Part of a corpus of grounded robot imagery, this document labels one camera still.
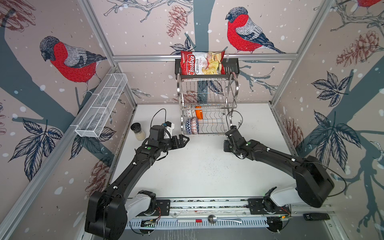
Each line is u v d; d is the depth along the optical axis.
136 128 0.92
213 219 0.69
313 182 0.43
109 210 0.39
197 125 1.01
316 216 0.69
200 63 0.88
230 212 0.73
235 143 0.67
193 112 0.98
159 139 0.64
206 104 1.18
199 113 0.98
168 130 0.75
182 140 0.72
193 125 0.91
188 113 0.98
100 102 0.79
